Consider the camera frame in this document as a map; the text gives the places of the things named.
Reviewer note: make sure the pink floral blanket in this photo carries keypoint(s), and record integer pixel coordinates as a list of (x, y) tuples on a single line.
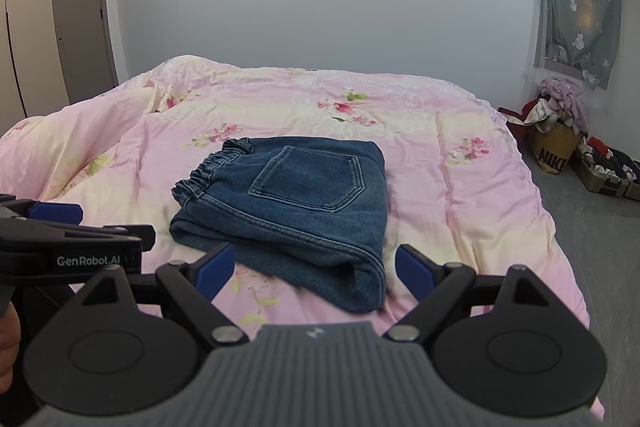
[(450, 217)]

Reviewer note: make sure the blue denim pants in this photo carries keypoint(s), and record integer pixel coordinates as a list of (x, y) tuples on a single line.
[(300, 202)]

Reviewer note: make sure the brown paper bag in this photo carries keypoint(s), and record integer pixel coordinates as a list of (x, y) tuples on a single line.
[(552, 149)]

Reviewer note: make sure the pink purple garment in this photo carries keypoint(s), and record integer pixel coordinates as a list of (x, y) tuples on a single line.
[(567, 94)]

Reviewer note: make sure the cream wardrobe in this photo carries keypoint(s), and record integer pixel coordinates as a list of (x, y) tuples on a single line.
[(30, 7)]

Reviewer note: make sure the pile of dark clothes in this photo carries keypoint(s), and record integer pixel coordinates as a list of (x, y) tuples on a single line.
[(607, 162)]

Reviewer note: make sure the cardboard box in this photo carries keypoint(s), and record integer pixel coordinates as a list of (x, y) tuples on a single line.
[(600, 184)]

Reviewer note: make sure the person's left hand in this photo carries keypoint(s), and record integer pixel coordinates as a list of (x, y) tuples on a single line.
[(7, 347)]

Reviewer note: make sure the grey door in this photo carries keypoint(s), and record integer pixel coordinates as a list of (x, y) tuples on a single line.
[(82, 22)]

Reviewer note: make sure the white cloth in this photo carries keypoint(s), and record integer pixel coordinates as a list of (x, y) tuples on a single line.
[(542, 111)]

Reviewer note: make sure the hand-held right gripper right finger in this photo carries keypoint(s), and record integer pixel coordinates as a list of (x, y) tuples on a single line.
[(415, 269)]

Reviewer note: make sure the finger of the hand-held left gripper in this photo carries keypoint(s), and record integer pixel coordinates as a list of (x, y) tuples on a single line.
[(115, 234), (55, 213)]

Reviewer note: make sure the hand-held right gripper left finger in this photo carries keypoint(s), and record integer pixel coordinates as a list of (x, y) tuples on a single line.
[(216, 274)]

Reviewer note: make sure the red cloth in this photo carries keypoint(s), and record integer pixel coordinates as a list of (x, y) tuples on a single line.
[(517, 122)]

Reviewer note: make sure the green printed curtain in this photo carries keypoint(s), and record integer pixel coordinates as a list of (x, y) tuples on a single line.
[(575, 7)]

